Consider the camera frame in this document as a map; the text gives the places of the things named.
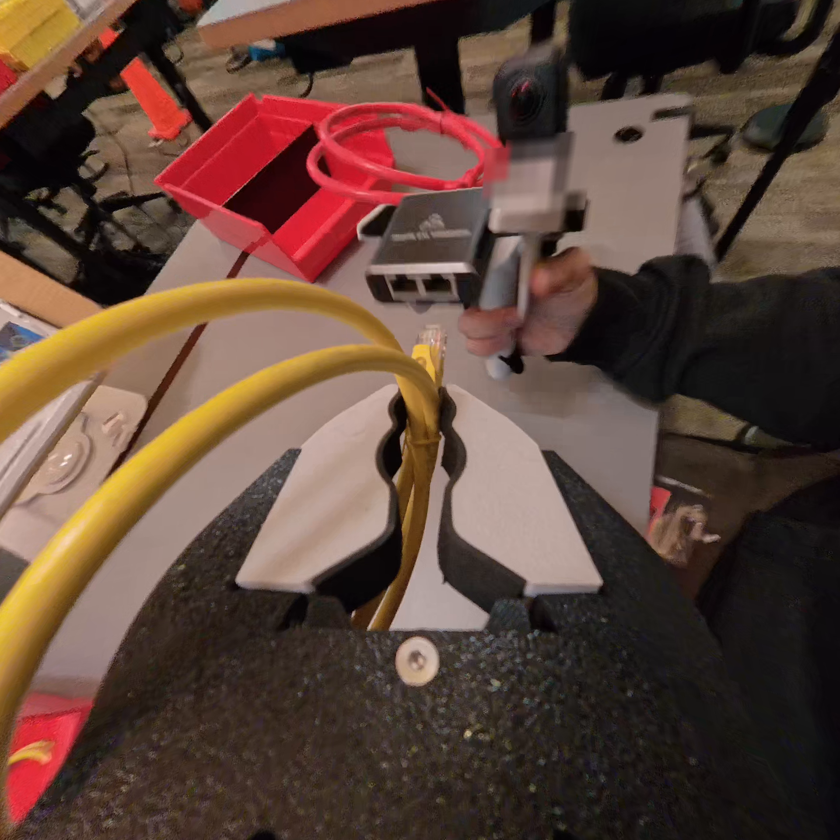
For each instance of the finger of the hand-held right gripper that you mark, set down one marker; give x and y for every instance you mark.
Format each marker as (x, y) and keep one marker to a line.
(373, 222)

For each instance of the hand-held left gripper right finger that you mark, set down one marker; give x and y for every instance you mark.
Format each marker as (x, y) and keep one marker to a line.
(518, 505)

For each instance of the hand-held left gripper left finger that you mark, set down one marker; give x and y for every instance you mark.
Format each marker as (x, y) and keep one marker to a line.
(328, 505)

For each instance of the black ethernet switch box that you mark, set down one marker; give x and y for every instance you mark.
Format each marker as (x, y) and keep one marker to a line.
(426, 229)

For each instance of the person's right forearm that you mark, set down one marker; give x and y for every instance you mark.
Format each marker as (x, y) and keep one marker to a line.
(709, 334)

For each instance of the person's right hand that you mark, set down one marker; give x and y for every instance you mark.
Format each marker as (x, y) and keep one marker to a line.
(558, 295)

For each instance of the red plastic bin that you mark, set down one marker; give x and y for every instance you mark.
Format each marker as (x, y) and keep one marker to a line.
(308, 243)

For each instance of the clear bag with red label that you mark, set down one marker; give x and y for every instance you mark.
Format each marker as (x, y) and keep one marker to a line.
(682, 525)

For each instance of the wooden desk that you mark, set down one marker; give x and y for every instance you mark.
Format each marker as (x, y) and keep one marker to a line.
(275, 23)

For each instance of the orange traffic cone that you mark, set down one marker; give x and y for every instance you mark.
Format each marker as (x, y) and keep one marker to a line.
(154, 98)

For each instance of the clear plastic blister pack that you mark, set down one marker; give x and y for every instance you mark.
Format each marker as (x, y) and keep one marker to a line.
(72, 453)

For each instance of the black tripod stand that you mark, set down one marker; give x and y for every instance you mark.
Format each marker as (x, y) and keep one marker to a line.
(781, 157)

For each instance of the person's leg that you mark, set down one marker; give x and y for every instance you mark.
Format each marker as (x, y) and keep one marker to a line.
(774, 656)

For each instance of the white printed box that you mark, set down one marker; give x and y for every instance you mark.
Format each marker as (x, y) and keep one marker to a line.
(26, 420)

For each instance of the black office chair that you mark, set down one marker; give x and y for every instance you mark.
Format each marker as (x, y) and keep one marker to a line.
(39, 151)

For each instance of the cardboard box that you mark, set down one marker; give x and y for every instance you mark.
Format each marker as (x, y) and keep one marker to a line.
(33, 289)

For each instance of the red plastic item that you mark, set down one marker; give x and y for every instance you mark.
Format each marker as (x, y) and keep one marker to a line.
(46, 741)

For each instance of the yellow storage bin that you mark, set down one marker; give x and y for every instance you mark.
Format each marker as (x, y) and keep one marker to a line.
(33, 29)

